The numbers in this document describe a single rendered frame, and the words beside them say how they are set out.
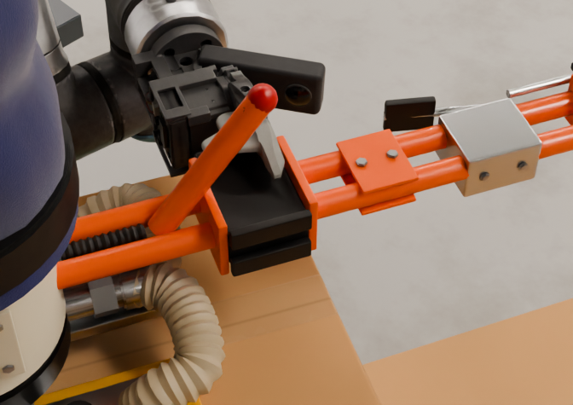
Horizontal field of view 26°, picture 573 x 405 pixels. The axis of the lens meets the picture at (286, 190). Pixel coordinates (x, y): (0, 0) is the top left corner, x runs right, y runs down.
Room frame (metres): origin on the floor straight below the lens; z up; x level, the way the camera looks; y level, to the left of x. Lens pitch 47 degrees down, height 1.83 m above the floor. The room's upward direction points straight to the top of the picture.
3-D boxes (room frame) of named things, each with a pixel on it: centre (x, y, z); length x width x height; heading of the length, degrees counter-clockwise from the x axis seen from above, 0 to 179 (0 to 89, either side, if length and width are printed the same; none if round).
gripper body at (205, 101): (0.82, 0.08, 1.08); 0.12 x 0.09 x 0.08; 21
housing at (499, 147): (0.77, -0.17, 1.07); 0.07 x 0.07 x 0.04; 20
